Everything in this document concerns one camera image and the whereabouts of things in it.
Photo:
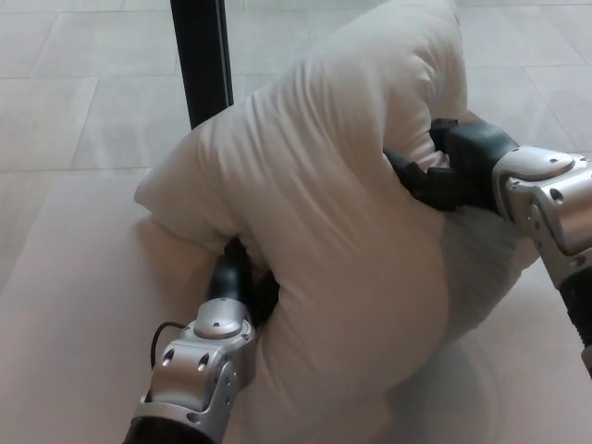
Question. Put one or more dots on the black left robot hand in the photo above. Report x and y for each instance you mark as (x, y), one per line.
(231, 283)

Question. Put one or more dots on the black metal post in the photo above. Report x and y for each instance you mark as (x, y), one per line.
(201, 60)

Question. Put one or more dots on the white square pillow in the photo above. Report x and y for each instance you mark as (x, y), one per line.
(333, 222)

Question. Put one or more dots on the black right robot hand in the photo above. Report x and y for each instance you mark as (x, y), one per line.
(458, 171)

